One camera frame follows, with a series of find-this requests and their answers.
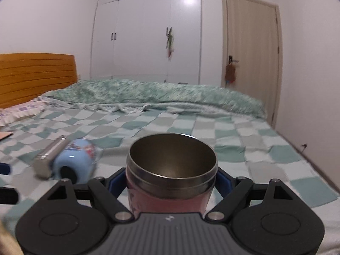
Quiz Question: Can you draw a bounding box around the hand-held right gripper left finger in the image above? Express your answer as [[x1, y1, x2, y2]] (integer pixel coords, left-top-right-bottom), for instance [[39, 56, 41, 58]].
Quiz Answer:
[[46, 167, 135, 224]]

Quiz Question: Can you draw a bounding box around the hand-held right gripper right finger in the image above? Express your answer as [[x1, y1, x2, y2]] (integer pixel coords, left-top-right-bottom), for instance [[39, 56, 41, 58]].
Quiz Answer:
[[204, 168, 294, 223]]

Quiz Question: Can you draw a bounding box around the pink cup with steel rim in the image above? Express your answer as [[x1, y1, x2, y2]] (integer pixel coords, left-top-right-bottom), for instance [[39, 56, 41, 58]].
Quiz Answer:
[[126, 134, 218, 219]]

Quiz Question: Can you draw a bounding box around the green checkered bed sheet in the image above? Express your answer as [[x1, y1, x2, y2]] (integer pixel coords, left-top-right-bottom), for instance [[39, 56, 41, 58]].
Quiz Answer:
[[0, 103, 340, 255]]

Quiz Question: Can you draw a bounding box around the silver metal bar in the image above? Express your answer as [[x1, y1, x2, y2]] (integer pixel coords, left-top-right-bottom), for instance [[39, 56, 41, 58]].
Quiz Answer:
[[33, 135, 70, 179]]

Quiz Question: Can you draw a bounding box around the floral pillow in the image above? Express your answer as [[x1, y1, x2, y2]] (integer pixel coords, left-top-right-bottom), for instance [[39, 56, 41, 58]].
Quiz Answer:
[[0, 97, 54, 127]]

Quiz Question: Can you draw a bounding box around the orange wooden headboard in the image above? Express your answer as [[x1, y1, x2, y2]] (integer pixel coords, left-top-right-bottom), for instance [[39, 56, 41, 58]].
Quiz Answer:
[[0, 53, 78, 109]]

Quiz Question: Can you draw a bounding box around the green fluffy quilt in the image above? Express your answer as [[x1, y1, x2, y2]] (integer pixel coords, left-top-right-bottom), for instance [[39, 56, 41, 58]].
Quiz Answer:
[[43, 78, 266, 119]]

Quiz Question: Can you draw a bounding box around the brown hanging ornament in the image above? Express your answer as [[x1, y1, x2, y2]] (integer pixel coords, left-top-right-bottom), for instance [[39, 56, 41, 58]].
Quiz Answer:
[[224, 64, 237, 87]]

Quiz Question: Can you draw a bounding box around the beige wooden door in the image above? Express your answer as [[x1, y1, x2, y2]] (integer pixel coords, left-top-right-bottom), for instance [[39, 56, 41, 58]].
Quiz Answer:
[[221, 0, 283, 128]]

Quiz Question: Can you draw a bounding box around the green and pink hanging ornament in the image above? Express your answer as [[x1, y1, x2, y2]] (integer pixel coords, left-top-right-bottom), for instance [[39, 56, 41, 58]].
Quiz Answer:
[[166, 28, 176, 59]]

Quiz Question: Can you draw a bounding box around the white wardrobe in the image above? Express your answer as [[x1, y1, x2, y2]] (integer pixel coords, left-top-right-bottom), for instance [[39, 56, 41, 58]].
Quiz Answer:
[[90, 0, 203, 85]]

